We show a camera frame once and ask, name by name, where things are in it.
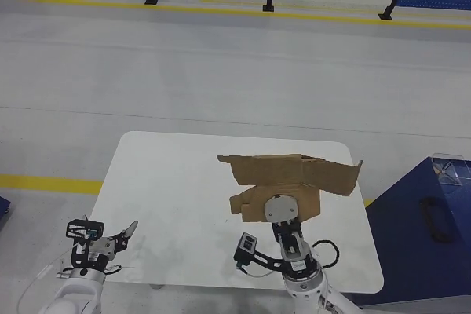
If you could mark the large blue box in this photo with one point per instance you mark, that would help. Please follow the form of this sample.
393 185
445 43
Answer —
428 235

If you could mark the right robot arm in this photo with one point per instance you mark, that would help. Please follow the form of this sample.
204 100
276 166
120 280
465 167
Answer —
318 298

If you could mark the small brown carton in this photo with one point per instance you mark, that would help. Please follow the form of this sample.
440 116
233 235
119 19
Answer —
274 176

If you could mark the black partition foot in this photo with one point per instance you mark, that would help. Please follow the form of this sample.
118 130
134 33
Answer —
387 13
268 6
150 2

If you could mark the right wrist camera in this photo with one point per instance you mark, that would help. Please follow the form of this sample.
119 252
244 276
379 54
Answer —
248 247

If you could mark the blue partition panel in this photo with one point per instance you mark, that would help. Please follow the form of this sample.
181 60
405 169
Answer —
443 4

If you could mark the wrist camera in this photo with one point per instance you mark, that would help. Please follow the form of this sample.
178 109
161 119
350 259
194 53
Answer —
85 231
248 247

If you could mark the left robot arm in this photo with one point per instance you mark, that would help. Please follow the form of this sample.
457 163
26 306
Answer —
75 295

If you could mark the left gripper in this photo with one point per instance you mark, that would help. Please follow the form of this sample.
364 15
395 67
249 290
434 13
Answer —
100 249

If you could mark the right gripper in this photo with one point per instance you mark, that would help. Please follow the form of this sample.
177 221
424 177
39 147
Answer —
296 257

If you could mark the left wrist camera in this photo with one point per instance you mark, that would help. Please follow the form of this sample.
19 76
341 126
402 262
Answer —
85 231

